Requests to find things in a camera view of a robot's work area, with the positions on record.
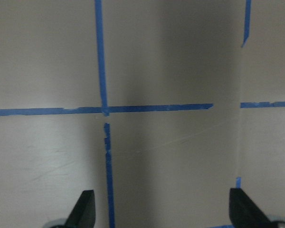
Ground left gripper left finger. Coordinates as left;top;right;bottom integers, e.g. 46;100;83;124
64;190;96;228

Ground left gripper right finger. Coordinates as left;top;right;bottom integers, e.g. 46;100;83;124
228;188;276;228

